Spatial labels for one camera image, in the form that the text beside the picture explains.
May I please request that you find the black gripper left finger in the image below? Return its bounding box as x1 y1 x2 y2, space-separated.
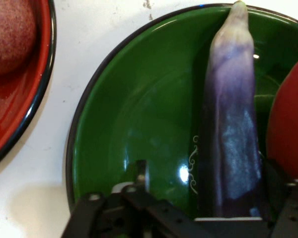
61 160 198 238

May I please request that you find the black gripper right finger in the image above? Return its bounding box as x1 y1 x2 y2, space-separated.
262 158 298 238

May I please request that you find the long purple eggplant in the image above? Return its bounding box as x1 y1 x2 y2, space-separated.
197 0 264 219

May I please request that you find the red tomato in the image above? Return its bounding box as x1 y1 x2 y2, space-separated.
265 52 298 181

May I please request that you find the green plate with black rim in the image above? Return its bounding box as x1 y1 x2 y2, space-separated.
66 2 298 224

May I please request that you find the red plate with black rim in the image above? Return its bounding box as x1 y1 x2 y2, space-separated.
0 0 58 172

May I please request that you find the orange mandarin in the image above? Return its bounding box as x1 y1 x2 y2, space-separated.
0 0 38 80

